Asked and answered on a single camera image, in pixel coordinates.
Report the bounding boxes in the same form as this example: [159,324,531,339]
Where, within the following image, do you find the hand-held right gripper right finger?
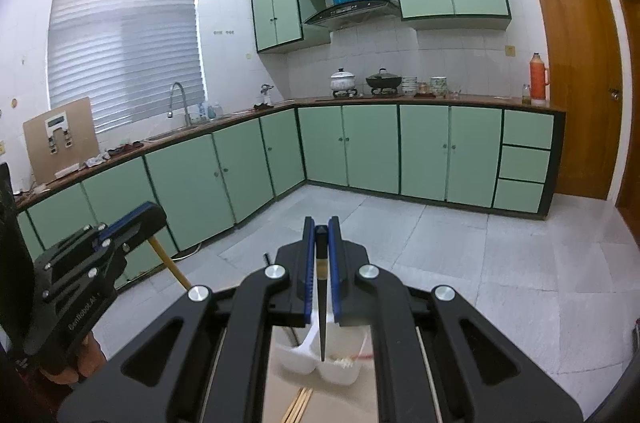
[327,216,585,423]

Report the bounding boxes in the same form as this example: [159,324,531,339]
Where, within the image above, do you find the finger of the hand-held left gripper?
[106,201,169,252]

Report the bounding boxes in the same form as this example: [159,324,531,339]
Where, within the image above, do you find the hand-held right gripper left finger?
[57,217,318,423]

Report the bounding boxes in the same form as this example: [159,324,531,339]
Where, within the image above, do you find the black chopstick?
[316,226,330,362]

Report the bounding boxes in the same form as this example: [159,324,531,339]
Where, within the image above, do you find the plain wooden chopstick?
[148,236,193,292]
[281,390,307,423]

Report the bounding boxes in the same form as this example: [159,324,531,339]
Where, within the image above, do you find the white two-compartment utensil holder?
[273,325,374,388]

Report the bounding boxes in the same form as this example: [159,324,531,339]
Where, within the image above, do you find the person's left hand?
[42,332,109,387]

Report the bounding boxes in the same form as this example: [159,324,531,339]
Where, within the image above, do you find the dark cloth on counter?
[107,141,146,156]

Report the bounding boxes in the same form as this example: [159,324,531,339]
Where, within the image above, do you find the wooden board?
[22,96,100,184]

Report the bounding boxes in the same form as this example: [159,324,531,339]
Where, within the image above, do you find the dish soap bottles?
[197,101,224,122]

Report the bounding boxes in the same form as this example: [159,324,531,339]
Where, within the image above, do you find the green lower kitchen cabinets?
[15,95,567,290]

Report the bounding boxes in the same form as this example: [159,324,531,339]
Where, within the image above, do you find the metal kitchen faucet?
[167,81,192,126]

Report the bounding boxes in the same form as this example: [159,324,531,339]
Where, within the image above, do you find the white window blind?
[47,0,206,136]

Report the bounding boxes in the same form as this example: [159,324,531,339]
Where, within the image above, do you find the white cooking pot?
[328,67,357,96]

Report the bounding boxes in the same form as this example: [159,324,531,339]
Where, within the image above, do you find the black wok with lid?
[364,68,404,96]

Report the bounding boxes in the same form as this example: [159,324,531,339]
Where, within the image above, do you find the green drawer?
[502,108,555,150]
[498,145,551,183]
[492,179,546,215]

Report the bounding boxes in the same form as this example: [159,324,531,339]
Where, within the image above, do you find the black range hood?
[302,0,401,30]

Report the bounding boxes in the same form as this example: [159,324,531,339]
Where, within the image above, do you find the orange thermos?
[528,51,551,106]

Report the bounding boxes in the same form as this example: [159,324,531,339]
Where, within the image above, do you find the plain wooden door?
[612,0,640,250]

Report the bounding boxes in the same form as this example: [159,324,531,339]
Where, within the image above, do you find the white floor cable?
[169,242,202,262]

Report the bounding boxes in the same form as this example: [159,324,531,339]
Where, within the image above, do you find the wooden door with handle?
[527,0,624,202]

